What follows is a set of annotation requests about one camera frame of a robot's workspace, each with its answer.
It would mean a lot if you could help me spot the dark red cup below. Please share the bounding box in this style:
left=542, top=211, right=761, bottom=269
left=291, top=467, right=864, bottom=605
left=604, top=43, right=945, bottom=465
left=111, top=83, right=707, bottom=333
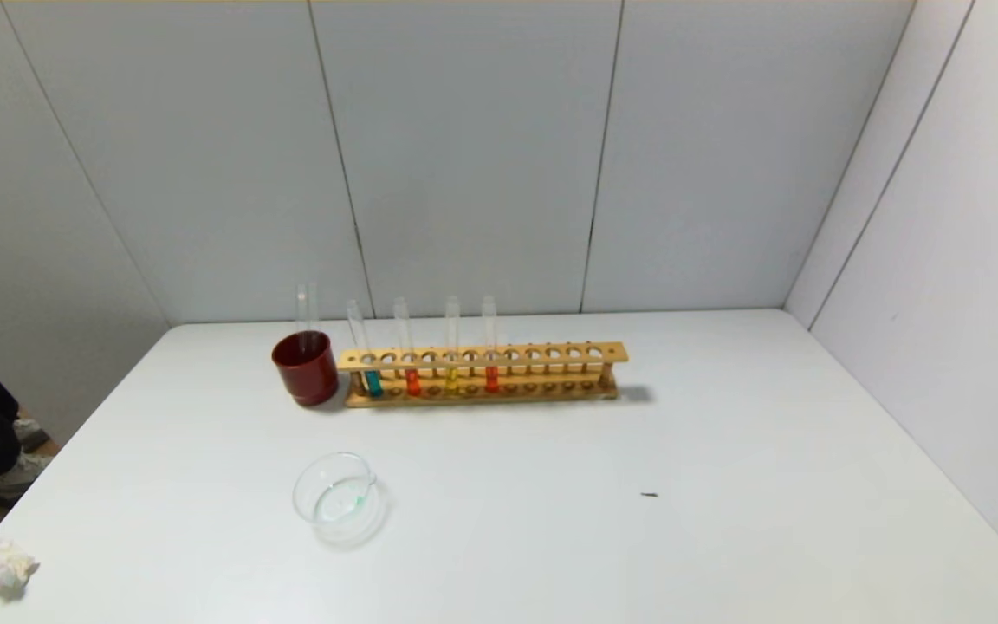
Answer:
left=271, top=330, right=340, bottom=407

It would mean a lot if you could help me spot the clear glass beaker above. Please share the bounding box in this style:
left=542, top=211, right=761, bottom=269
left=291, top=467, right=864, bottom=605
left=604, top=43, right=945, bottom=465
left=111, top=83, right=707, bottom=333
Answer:
left=293, top=452, right=389, bottom=549

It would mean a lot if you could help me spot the test tube with yellow pigment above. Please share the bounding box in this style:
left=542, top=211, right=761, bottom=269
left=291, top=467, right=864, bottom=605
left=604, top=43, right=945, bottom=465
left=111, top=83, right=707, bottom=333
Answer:
left=444, top=296, right=462, bottom=395

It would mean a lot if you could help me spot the test tube with blue pigment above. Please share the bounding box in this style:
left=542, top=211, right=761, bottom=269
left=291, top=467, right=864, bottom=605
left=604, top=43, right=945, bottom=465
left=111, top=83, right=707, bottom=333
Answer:
left=346, top=299, right=384, bottom=398

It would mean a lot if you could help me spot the test tube with orange-red pigment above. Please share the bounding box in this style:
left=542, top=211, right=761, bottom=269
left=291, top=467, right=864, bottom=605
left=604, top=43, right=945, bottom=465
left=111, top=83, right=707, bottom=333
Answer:
left=481, top=296, right=500, bottom=393

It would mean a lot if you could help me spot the test tube with red pigment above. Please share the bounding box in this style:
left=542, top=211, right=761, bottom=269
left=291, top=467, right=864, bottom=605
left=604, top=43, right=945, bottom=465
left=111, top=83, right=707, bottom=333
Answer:
left=392, top=296, right=422, bottom=397

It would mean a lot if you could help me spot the empty glass test tube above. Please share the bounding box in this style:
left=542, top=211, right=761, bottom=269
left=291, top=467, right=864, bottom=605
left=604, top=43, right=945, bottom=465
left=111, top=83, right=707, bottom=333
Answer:
left=295, top=282, right=320, bottom=354

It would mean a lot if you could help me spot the wooden test tube rack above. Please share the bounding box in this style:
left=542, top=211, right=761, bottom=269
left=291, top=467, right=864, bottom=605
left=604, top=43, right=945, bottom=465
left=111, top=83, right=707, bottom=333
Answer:
left=336, top=341, right=630, bottom=408

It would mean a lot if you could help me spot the crumpled white tissue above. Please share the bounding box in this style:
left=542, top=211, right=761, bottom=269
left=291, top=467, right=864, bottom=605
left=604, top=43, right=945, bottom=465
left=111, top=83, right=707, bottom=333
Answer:
left=0, top=539, right=41, bottom=601

